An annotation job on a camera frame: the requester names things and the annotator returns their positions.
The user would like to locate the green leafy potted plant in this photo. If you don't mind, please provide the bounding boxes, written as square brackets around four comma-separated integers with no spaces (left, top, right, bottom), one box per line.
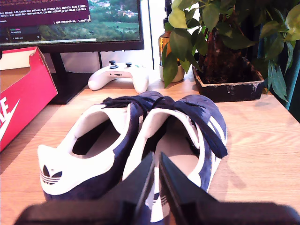
[161,0,300,103]

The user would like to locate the large black computer monitor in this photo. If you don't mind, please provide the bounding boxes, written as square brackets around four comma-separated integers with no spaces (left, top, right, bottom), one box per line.
[0,0,145,53]

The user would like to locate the red cardboard shoebox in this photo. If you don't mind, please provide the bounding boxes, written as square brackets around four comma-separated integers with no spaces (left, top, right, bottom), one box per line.
[0,46,59,152]

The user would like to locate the black plant tray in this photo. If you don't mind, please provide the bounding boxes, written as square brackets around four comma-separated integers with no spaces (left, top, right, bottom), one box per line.
[192,57,265,103]

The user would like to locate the black monitor stand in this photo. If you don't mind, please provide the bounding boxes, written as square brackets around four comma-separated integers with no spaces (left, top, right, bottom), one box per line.
[48,52,94,105]

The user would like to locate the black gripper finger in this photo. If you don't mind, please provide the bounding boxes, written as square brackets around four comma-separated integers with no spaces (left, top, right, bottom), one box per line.
[102,151,156,213]
[158,151,220,220]

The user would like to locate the white game controller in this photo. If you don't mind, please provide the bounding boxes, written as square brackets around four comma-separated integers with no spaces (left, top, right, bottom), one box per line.
[88,60,150,94]

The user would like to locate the amber pump bottle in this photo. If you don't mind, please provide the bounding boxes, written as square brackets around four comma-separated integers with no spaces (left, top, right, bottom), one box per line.
[158,0,174,68]

